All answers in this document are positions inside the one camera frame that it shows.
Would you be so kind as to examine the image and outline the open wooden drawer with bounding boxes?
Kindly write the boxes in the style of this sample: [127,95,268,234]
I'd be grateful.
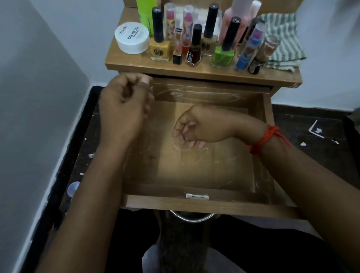
[121,75,303,220]

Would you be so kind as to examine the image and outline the dark slim bottle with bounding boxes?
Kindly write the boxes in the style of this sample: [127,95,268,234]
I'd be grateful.
[238,17,265,45]

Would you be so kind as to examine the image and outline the red thread bracelet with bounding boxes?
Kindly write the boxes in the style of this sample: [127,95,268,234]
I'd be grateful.
[247,125,292,156]

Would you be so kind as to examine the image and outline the dark red nail polish bottle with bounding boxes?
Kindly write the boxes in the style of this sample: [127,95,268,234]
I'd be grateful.
[186,24,203,68]

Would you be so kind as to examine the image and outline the green nail polish bottle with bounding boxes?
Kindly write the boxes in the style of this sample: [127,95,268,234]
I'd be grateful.
[211,16,242,68]

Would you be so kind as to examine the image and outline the person's legs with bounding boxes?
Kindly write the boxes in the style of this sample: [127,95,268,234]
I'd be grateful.
[105,209,350,273]

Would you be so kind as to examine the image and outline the wooden bedside table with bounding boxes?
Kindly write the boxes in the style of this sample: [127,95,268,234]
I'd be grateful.
[105,0,303,88]

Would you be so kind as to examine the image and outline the person's right hand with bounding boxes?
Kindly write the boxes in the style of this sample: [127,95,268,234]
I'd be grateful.
[172,105,263,150]

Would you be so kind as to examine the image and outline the large white paper scrap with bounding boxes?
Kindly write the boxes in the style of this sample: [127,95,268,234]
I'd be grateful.
[308,120,325,139]

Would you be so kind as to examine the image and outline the clear floral lip tube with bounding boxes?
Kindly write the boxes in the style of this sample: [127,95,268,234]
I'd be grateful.
[164,3,177,43]

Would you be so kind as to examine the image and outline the green plastic bottle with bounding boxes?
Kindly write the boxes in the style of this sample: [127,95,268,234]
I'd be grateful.
[136,0,158,36]

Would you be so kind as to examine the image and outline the person's left hand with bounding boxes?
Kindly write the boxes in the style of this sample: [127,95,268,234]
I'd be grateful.
[98,73,155,149]

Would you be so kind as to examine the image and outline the silver drawer handle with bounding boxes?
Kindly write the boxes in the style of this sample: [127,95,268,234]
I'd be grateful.
[170,210,217,223]

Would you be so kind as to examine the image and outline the pink plastic bottle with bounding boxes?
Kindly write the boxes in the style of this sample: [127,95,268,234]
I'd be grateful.
[218,0,252,49]

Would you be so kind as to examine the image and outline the yellow nail polish bottle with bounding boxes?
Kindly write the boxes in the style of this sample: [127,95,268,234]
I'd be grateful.
[149,7,171,62]

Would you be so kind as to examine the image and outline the white capped bottle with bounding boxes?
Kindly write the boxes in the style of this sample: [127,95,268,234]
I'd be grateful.
[250,0,263,21]

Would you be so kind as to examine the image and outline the beige nail polish bottle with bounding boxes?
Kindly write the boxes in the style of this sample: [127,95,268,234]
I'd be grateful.
[201,3,219,57]

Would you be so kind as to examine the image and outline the person's right forearm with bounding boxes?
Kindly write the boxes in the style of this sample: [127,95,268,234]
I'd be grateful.
[252,132,360,273]

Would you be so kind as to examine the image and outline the white round plastic lid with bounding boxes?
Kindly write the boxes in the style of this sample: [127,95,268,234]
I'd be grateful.
[67,181,81,198]

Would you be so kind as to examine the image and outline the clear pink lipstick tube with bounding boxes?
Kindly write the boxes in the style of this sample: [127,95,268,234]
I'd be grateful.
[181,5,196,56]

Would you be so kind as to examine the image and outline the silver drawer lock plate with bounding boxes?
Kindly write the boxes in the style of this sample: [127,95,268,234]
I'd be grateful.
[185,193,210,201]

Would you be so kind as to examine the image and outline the white round jar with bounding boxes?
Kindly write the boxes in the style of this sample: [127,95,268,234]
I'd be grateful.
[114,22,150,55]

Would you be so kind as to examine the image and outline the clear tube with black base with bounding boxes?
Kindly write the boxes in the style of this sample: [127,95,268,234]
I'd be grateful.
[247,34,281,75]

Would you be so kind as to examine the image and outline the green striped cloth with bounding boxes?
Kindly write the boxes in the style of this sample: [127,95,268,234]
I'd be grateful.
[258,12,307,73]

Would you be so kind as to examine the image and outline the person's left forearm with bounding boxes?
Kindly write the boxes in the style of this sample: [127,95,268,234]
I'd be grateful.
[35,140,142,273]

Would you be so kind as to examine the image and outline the blue colourful lip tube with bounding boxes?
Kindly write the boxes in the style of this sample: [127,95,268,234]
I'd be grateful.
[235,22,266,71]

